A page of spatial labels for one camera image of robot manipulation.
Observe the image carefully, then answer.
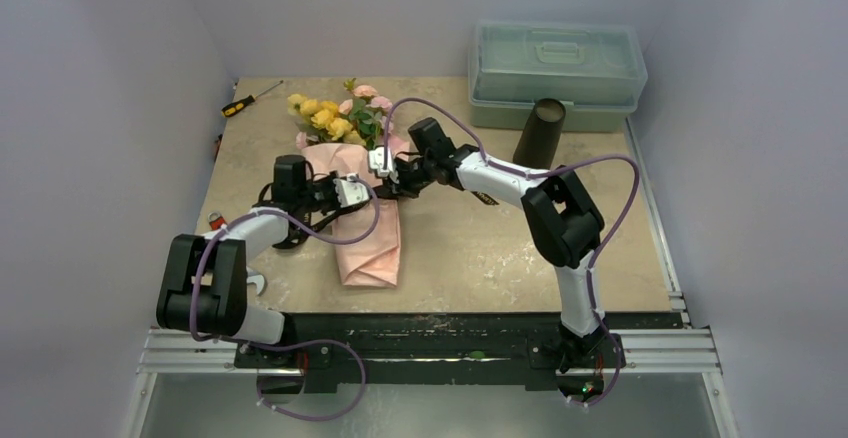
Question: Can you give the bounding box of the green translucent plastic storage box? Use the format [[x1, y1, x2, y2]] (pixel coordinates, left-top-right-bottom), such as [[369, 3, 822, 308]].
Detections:
[[468, 21, 648, 133]]

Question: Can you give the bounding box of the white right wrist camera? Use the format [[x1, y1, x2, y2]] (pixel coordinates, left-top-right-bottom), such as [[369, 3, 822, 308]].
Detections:
[[367, 146, 398, 183]]

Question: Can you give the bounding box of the pink paper flower bouquet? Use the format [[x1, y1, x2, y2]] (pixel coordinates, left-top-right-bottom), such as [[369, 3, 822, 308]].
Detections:
[[287, 78, 410, 288]]

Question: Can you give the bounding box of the silver adjustable wrench red handle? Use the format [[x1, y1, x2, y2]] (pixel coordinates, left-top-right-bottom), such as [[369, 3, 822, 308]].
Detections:
[[207, 211, 267, 297]]

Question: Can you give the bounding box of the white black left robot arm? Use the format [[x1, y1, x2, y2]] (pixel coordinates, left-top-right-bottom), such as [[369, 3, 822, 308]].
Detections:
[[156, 155, 370, 367]]

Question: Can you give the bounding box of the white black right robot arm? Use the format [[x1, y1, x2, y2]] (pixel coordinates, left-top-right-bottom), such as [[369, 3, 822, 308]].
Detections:
[[369, 118, 625, 371]]

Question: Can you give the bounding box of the dark cylindrical vase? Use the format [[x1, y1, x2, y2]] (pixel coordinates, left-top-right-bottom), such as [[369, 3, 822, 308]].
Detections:
[[512, 98, 567, 169]]

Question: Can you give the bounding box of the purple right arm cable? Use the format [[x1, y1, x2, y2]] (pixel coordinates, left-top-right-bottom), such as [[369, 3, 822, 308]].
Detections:
[[382, 97, 642, 410]]

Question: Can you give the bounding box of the aluminium rail frame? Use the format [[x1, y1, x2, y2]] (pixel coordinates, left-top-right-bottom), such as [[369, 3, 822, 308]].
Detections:
[[139, 118, 737, 437]]

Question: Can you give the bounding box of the black ribbon with gold lettering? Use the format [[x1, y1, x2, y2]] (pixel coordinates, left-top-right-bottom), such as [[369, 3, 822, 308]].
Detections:
[[256, 182, 416, 250]]

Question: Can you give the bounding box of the yellow black handled screwdriver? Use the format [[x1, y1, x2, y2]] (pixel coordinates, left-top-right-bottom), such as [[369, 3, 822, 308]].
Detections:
[[221, 80, 284, 118]]

